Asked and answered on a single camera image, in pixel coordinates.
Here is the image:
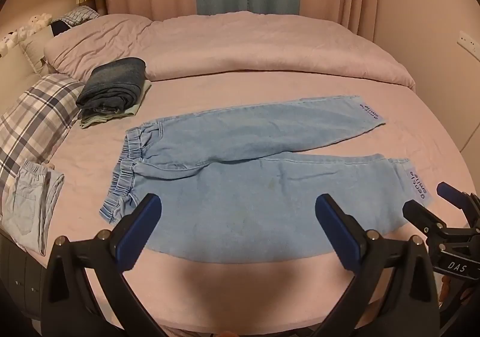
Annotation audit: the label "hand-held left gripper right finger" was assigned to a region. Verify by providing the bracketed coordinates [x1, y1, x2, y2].
[316, 193, 440, 337]

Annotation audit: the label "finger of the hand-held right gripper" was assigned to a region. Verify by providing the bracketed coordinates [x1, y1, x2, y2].
[436, 182, 480, 226]
[402, 201, 451, 244]

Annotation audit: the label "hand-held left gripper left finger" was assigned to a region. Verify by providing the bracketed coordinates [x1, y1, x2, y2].
[40, 193, 163, 337]

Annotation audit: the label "light blue denim pants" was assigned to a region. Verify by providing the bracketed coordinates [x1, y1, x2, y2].
[99, 95, 436, 262]

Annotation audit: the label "folded pale blue pants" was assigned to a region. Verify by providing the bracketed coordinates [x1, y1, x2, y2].
[1, 160, 65, 257]

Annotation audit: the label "folded light green garment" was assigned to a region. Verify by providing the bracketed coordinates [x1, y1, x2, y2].
[79, 79, 152, 129]

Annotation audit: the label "folded dark blue jeans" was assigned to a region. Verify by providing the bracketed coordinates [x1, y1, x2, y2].
[76, 57, 147, 117]

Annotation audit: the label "plaid pillow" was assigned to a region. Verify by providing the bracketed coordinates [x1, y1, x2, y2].
[0, 73, 86, 187]

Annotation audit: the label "pink duvet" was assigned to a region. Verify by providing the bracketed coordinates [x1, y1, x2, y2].
[144, 10, 417, 92]

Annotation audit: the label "cream pillow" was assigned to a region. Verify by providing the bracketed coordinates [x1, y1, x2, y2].
[19, 25, 55, 75]

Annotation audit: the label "blue checked cloth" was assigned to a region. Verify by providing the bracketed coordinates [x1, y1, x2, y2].
[59, 5, 101, 27]

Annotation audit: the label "white plush toys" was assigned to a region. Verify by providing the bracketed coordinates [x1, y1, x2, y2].
[0, 13, 53, 56]

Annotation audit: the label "white wall socket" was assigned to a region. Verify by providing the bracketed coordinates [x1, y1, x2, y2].
[457, 31, 477, 54]

